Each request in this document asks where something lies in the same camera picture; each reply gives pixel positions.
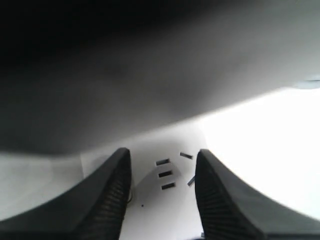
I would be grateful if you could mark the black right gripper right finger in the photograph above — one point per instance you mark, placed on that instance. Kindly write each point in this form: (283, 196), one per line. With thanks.
(230, 209)

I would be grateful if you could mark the white five-outlet power strip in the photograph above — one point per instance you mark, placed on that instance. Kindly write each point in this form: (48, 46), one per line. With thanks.
(162, 205)

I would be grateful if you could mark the grey backdrop cloth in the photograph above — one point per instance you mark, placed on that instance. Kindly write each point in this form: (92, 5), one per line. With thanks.
(77, 74)

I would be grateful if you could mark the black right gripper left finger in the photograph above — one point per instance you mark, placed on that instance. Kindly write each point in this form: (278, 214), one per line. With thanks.
(94, 209)

